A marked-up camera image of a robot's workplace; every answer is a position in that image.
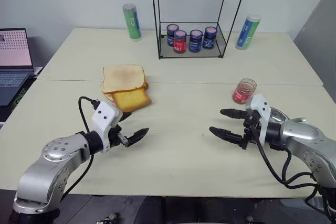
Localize blue label jam jar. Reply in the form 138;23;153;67
188;29;204;54
203;26;218;50
166;23;180;47

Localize red label jam jar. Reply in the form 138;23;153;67
172;30;188;55

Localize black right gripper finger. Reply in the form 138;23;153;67
219;108;248;121
208;126;245;146

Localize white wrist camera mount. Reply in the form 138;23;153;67
91;100;123;154
245;93;272;146

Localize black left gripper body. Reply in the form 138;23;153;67
108;122;130;148

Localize black wire shelf rack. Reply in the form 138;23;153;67
150;0;251;60

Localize large pale toast slice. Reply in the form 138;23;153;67
102;63;146;95

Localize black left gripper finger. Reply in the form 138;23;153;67
127;127;150;147
119;112;133;124

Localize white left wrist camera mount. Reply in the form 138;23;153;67
91;100;123;154

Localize toast slice with brown crust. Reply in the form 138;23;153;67
100;81;150;97

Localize small golden toast slice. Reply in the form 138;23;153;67
108;88;153;113

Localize green label cylinder can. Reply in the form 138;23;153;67
122;3;143;42

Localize black green desk mat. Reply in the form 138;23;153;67
9;78;29;110

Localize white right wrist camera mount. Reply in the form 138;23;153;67
245;93;272;146

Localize blue label cylinder can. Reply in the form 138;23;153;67
235;14;263;51

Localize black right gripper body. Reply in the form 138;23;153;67
241;114;261;151

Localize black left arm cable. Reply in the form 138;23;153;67
78;96;102;199

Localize grey open laptop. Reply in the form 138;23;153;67
0;27;35;107

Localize open red jam jar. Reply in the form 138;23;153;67
232;78;257;104

